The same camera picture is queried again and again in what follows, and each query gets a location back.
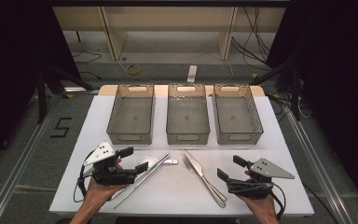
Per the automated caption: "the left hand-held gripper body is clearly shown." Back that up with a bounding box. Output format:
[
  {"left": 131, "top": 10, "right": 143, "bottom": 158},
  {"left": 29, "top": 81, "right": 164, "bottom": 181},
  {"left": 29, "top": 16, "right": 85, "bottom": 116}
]
[{"left": 83, "top": 142, "right": 138, "bottom": 187}]

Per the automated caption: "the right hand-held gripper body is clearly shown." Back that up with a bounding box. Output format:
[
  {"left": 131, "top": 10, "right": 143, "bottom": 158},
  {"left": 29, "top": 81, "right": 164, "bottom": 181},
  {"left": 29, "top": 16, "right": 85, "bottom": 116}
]
[{"left": 227, "top": 157, "right": 296, "bottom": 200}]

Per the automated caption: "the metal chopstick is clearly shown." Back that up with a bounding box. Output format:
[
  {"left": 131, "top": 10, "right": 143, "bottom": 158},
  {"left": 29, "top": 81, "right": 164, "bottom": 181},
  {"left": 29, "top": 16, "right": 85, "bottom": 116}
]
[
  {"left": 114, "top": 153, "right": 171, "bottom": 210},
  {"left": 111, "top": 152, "right": 170, "bottom": 201}
]

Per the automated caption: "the smoky clear plastic bin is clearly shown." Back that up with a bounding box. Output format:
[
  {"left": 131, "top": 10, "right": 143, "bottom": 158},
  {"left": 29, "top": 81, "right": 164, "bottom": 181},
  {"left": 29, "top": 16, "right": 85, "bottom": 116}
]
[
  {"left": 106, "top": 83, "right": 155, "bottom": 146},
  {"left": 213, "top": 83, "right": 265, "bottom": 146},
  {"left": 166, "top": 83, "right": 211, "bottom": 146}
]

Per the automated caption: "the metal fork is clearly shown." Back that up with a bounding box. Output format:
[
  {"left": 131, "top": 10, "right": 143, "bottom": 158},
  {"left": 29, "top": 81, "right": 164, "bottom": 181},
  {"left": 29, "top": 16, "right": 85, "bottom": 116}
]
[{"left": 183, "top": 156, "right": 227, "bottom": 203}]

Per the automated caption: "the person's left hand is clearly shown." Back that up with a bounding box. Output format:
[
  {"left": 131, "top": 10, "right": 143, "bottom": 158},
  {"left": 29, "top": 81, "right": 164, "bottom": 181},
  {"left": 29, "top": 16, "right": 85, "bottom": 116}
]
[{"left": 85, "top": 178, "right": 129, "bottom": 203}]

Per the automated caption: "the person's right hand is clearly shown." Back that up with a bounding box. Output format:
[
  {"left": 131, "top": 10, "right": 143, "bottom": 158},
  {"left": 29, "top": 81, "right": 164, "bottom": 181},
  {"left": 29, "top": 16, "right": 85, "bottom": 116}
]
[{"left": 238, "top": 195, "right": 278, "bottom": 217}]

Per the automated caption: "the white table mat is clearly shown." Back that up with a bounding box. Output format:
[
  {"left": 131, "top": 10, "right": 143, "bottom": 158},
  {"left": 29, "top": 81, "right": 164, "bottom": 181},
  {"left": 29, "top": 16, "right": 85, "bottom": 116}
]
[{"left": 48, "top": 94, "right": 315, "bottom": 217}]

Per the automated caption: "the yellow tape roll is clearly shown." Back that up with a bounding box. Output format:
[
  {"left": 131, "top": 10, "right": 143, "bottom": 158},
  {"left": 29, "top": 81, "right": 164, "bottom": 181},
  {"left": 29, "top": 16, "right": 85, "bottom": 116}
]
[{"left": 126, "top": 63, "right": 142, "bottom": 77}]

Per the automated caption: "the black metal stand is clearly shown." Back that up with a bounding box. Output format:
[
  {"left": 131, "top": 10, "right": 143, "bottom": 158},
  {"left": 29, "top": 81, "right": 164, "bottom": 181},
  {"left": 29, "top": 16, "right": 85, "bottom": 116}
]
[
  {"left": 250, "top": 60, "right": 304, "bottom": 122},
  {"left": 35, "top": 64, "right": 96, "bottom": 125}
]

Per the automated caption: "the white power strip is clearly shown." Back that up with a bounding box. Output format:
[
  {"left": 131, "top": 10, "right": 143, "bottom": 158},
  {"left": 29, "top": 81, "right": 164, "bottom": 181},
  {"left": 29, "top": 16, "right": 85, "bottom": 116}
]
[{"left": 186, "top": 64, "right": 199, "bottom": 84}]

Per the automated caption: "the black curtain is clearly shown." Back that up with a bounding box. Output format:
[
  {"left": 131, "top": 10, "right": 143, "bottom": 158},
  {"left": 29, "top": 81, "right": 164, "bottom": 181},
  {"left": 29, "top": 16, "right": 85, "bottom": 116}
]
[
  {"left": 266, "top": 0, "right": 358, "bottom": 216},
  {"left": 0, "top": 0, "right": 82, "bottom": 175}
]

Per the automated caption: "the light wooden shelf unit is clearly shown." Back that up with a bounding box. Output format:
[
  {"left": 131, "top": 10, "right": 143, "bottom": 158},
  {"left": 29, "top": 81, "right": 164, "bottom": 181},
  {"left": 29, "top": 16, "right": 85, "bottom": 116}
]
[{"left": 52, "top": 6, "right": 287, "bottom": 62}]

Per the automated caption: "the right hand-held gripper black cable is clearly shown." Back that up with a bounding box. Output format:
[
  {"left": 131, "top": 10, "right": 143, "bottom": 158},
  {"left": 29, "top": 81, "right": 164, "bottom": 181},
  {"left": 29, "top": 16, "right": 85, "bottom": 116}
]
[{"left": 268, "top": 182, "right": 287, "bottom": 220}]

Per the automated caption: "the hand-held gripper black cable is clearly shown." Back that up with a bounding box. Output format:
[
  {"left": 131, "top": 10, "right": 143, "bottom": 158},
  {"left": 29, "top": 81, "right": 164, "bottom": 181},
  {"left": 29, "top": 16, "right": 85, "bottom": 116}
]
[
  {"left": 73, "top": 151, "right": 96, "bottom": 203},
  {"left": 268, "top": 182, "right": 287, "bottom": 220}
]

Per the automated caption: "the left hand-held gripper black cable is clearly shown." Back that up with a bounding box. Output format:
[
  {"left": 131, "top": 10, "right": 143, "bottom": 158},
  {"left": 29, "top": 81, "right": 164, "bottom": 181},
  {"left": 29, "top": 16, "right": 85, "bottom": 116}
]
[{"left": 73, "top": 151, "right": 96, "bottom": 203}]

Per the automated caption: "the aluminium floor rail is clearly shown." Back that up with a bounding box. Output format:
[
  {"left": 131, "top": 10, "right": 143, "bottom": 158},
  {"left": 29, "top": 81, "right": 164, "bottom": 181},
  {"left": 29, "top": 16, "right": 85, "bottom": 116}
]
[
  {"left": 283, "top": 106, "right": 353, "bottom": 224},
  {"left": 0, "top": 92, "right": 62, "bottom": 224}
]

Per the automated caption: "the white power cable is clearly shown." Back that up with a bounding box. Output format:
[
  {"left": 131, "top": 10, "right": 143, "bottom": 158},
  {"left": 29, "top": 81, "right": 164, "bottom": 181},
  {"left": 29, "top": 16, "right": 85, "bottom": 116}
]
[{"left": 117, "top": 50, "right": 235, "bottom": 85}]

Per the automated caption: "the thin black floor cable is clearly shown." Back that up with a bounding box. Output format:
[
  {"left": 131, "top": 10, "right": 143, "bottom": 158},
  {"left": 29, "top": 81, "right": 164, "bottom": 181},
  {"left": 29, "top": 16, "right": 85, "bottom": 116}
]
[{"left": 71, "top": 50, "right": 103, "bottom": 80}]

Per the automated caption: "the bundle of black cables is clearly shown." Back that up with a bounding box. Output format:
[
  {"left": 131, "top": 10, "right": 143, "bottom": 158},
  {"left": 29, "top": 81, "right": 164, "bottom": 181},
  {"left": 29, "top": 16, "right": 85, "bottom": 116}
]
[{"left": 230, "top": 6, "right": 282, "bottom": 73}]

